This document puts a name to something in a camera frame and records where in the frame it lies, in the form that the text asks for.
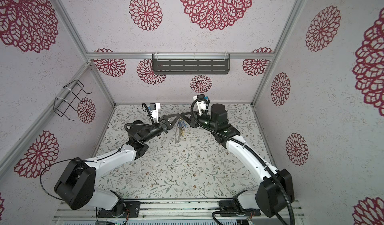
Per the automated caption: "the black wire wall basket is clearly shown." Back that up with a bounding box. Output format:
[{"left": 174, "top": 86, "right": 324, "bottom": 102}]
[{"left": 53, "top": 79, "right": 92, "bottom": 122}]

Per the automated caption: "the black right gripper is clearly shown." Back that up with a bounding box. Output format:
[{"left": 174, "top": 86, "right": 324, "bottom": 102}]
[{"left": 181, "top": 111, "right": 219, "bottom": 134}]

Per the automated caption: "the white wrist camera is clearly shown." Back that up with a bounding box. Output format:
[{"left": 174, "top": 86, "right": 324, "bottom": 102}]
[
  {"left": 196, "top": 94, "right": 210, "bottom": 116},
  {"left": 148, "top": 102, "right": 161, "bottom": 123}
]

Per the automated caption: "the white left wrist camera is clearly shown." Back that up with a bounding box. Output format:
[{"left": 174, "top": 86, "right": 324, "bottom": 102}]
[{"left": 148, "top": 102, "right": 161, "bottom": 123}]

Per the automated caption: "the black corrugated left cable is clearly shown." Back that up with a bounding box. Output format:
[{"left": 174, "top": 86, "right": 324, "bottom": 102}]
[{"left": 124, "top": 102, "right": 160, "bottom": 136}]

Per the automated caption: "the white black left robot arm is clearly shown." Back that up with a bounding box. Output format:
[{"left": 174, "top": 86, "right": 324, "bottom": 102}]
[{"left": 54, "top": 114, "right": 180, "bottom": 217}]

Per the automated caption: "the black corrugated right cable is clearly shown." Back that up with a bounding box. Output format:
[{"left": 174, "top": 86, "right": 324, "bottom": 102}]
[{"left": 190, "top": 97, "right": 296, "bottom": 225}]

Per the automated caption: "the grey slotted wall shelf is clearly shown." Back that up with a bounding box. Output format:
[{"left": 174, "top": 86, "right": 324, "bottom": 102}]
[{"left": 152, "top": 53, "right": 231, "bottom": 75}]

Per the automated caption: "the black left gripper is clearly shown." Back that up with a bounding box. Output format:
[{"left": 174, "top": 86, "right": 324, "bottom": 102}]
[{"left": 142, "top": 113, "right": 180, "bottom": 144}]

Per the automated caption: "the black corrugated cable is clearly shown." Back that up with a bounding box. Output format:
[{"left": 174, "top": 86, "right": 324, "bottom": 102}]
[
  {"left": 190, "top": 97, "right": 296, "bottom": 225},
  {"left": 124, "top": 102, "right": 160, "bottom": 136}
]

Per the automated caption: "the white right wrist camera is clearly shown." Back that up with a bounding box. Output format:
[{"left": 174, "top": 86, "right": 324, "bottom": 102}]
[{"left": 196, "top": 94, "right": 210, "bottom": 116}]

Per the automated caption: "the thin black left cable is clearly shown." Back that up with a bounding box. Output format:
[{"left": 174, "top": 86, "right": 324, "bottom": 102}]
[{"left": 39, "top": 145, "right": 124, "bottom": 201}]

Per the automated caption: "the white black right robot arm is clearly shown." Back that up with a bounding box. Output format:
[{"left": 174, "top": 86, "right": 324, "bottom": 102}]
[{"left": 181, "top": 101, "right": 295, "bottom": 225}]

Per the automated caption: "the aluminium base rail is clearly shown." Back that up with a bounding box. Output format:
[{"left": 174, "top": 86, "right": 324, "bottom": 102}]
[{"left": 50, "top": 198, "right": 305, "bottom": 225}]

